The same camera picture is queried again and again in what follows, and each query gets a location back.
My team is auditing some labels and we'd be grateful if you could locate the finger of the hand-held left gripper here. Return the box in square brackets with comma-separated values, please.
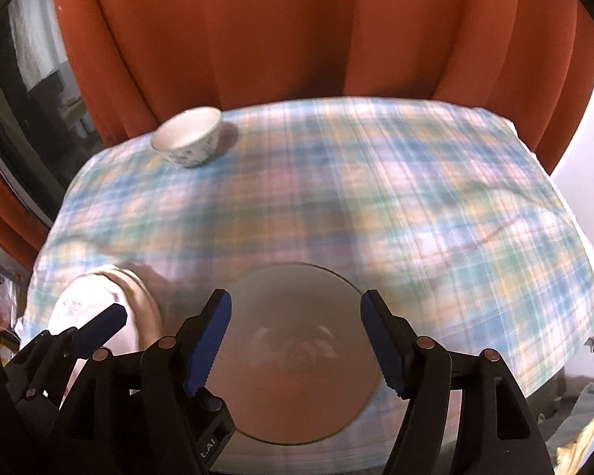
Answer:
[2, 303, 128, 407]

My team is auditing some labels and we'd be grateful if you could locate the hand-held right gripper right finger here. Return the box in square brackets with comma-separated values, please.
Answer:
[360, 289, 545, 475]

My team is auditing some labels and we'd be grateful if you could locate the pale crumpled cloth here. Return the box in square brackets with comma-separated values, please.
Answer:
[557, 381, 594, 475]

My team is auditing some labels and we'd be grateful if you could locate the plaid tablecloth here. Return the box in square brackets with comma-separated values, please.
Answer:
[17, 95, 594, 473]

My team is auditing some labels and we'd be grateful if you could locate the blue flower white bowl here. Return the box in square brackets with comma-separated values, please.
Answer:
[150, 107, 223, 169]

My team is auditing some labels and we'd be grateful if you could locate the blue print white bowl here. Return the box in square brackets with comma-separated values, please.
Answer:
[210, 263, 383, 446]

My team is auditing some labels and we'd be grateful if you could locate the window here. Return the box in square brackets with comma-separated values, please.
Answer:
[0, 0, 105, 228]

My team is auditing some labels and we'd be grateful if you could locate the pink flower plate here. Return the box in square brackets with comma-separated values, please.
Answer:
[47, 270, 142, 352]

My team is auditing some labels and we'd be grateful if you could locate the large yellow flower plate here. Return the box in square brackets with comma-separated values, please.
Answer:
[96, 267, 147, 352]

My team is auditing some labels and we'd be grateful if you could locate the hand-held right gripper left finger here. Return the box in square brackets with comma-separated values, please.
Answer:
[44, 288, 236, 475]

